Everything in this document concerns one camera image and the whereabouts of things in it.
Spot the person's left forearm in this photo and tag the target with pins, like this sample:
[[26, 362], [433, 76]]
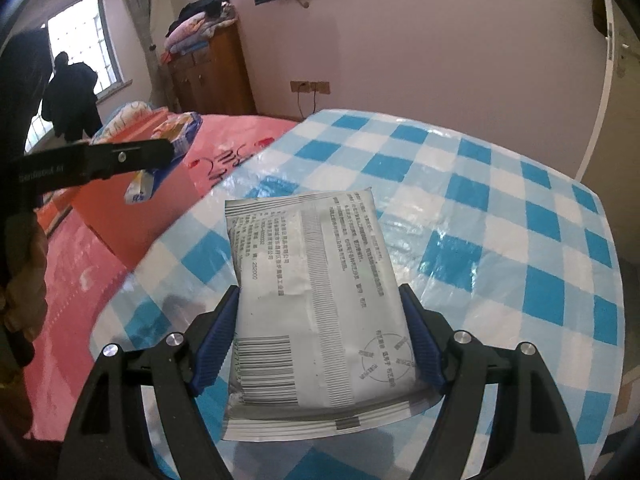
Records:
[[12, 395]]

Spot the orange patterned quilt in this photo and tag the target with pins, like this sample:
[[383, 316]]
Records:
[[125, 115]]

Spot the pink bed blanket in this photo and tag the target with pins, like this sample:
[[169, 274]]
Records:
[[225, 135]]

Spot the grey wet wipes packet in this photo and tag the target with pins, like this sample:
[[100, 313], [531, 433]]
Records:
[[310, 285]]

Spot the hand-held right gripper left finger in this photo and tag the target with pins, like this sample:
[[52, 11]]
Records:
[[220, 330]]

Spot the white door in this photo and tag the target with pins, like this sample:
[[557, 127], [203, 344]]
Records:
[[615, 135]]

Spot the barred window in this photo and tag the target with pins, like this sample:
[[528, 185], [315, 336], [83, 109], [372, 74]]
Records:
[[85, 30]]

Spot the person's left hand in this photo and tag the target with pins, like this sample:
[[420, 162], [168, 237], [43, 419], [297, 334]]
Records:
[[30, 260]]

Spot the sheer curtain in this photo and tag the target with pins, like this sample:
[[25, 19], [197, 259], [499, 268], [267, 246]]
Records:
[[142, 20]]

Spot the blue white snack packet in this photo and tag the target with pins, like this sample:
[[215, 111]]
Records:
[[140, 187]]

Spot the stack of folded blankets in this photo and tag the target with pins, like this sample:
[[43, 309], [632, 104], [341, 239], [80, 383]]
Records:
[[195, 32]]

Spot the dark folded clothes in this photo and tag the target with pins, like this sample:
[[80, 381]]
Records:
[[197, 7]]

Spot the blue white checkered tablecloth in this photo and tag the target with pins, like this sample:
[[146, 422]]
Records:
[[475, 210]]

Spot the wooden cabinet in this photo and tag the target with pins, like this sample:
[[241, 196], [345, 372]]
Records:
[[215, 75]]

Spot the dark brown hanging cloth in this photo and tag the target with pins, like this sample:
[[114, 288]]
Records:
[[599, 10]]

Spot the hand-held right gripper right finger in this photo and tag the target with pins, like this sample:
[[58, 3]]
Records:
[[422, 330]]

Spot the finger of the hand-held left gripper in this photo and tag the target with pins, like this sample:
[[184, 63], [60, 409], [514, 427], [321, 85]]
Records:
[[135, 155]]

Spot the wall socket row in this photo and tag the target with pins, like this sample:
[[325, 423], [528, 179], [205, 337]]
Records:
[[310, 87]]

